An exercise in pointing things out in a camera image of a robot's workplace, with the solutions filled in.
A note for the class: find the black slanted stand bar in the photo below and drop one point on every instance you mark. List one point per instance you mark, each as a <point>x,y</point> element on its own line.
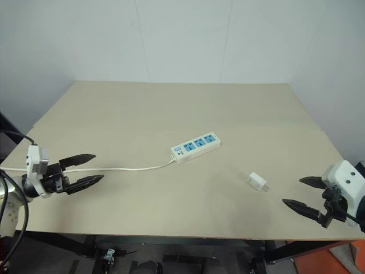
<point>8,134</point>

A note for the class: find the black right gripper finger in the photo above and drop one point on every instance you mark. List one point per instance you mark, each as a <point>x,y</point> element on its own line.
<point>302,209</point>
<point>313,182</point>

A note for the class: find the grey cloth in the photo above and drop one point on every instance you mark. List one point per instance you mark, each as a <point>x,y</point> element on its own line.
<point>346,252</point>

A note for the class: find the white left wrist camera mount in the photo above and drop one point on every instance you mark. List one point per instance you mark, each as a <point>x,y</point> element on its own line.
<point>35,167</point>

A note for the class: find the white plug adapter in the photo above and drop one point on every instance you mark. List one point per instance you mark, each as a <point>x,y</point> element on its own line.
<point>257,182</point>

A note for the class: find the dark rounded shape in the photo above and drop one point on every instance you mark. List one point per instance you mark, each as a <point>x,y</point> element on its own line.
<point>146,267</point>

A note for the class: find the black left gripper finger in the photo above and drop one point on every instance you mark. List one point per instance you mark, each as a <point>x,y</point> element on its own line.
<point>85,182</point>
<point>78,160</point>

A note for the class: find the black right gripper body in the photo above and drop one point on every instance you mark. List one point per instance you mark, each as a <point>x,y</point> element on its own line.
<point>332,204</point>

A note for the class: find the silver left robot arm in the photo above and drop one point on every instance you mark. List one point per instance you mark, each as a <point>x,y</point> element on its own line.
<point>11,208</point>

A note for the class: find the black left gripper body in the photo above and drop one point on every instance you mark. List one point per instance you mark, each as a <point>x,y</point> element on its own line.
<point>54,182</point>

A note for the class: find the white blue power strip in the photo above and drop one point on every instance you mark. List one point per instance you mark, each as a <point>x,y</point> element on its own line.
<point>196,147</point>

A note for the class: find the black metal table frame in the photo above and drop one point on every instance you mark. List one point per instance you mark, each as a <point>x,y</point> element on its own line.
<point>171,242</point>

